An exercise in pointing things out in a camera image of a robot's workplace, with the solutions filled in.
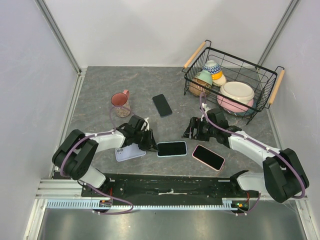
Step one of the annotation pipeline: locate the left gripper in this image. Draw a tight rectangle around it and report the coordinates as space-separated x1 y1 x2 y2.
133 128 160 152

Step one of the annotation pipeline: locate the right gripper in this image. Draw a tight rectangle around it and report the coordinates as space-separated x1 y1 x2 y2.
181 116 217 142

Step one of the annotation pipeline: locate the lavender phone case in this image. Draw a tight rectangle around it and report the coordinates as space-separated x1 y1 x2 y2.
114 143 146 162

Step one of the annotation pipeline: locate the blue-edged black phone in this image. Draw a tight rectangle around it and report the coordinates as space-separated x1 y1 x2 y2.
152 94 173 118

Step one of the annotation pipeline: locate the pink phone case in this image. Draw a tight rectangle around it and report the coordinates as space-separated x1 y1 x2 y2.
191 144 226 172

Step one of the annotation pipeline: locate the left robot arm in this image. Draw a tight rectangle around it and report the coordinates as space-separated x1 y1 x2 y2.
52 115 159 197

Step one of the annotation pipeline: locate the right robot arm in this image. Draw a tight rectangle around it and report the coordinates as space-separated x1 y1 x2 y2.
182 108 310 203

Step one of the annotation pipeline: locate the brown bowl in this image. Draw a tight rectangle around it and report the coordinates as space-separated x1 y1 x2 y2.
188 78 211 97

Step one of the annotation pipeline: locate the pink bowl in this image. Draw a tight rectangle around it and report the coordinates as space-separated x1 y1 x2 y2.
217 95 254 113

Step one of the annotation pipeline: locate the pink floral mug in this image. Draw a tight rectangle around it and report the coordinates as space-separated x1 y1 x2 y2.
110 89 130 118

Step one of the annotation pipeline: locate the green bowl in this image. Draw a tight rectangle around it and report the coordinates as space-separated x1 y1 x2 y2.
194 70 213 86

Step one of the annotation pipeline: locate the yellow white bowl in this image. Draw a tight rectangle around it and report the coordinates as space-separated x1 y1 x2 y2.
211 71 227 87

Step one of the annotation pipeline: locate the cream bowl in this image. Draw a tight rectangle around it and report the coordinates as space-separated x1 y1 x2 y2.
220 81 255 102

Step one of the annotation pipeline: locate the teal bowl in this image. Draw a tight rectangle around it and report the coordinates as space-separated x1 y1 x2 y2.
233 100 257 117

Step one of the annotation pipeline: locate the blue patterned bowl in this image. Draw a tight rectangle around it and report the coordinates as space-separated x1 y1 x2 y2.
202 60 221 75

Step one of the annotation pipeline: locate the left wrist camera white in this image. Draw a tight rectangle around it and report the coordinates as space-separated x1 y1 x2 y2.
141 117 150 131

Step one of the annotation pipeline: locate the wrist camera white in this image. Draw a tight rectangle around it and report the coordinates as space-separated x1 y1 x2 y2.
141 117 150 131
200 103 211 119

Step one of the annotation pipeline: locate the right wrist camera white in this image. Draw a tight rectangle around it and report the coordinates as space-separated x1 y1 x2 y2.
200 103 211 119

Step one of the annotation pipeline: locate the black wire basket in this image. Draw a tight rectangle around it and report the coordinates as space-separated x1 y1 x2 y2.
182 40 285 123

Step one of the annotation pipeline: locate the slotted cable duct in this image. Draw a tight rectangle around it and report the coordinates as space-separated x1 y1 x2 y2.
46 199 237 211

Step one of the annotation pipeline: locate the aluminium frame rail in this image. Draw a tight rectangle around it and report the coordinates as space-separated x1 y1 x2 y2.
35 179 82 199

